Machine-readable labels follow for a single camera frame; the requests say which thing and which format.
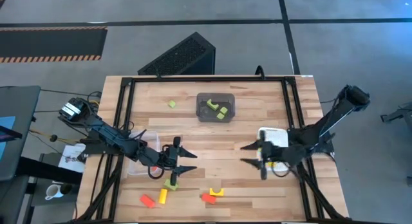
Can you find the white coffee mug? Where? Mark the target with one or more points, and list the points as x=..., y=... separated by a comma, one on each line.
x=54, y=191

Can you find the black aluminium rig frame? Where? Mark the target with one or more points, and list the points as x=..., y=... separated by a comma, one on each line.
x=209, y=79

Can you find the clear plastic bin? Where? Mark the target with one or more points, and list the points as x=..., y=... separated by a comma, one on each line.
x=151, y=138

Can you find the black hazard-striped floor mat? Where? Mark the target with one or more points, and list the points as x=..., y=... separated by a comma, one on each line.
x=48, y=43

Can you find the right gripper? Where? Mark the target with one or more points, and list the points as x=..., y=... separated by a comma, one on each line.
x=277, y=154

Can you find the grey side table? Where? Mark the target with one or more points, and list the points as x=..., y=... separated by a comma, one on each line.
x=40, y=203

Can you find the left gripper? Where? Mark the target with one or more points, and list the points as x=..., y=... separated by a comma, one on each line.
x=167, y=158

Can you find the yellow arch block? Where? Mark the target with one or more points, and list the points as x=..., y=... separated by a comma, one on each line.
x=216, y=194

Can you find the dark grey desk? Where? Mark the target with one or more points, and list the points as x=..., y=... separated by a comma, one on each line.
x=22, y=121

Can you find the grey translucent plastic bin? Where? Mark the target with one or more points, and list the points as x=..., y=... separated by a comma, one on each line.
x=201, y=116

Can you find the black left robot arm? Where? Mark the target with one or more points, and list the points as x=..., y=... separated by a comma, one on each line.
x=109, y=135

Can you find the black perforated box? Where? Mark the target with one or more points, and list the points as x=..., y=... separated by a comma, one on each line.
x=180, y=53

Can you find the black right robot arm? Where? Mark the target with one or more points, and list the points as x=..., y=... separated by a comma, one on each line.
x=328, y=124

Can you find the small green block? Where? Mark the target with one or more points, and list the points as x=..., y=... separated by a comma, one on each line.
x=172, y=104
x=220, y=116
x=224, y=110

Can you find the red rectangular block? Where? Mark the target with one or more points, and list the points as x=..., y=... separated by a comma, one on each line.
x=154, y=168
x=208, y=198
x=147, y=201

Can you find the white printed paper sheet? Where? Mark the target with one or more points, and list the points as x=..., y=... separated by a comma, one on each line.
x=75, y=156

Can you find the green rectangular block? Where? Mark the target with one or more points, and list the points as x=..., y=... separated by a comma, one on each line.
x=169, y=186

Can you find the black curved hook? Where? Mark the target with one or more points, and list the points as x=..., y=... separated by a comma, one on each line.
x=259, y=67

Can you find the dark round cup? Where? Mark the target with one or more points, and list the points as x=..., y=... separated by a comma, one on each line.
x=66, y=189

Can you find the green arch block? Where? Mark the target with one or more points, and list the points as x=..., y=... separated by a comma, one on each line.
x=212, y=105

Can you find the yellow rectangular block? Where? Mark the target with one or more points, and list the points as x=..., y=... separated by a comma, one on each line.
x=270, y=165
x=163, y=196

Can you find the black round knob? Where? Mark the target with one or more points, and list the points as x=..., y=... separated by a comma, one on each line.
x=53, y=138

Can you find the white plastic bin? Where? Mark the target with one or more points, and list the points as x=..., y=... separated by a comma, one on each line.
x=277, y=135

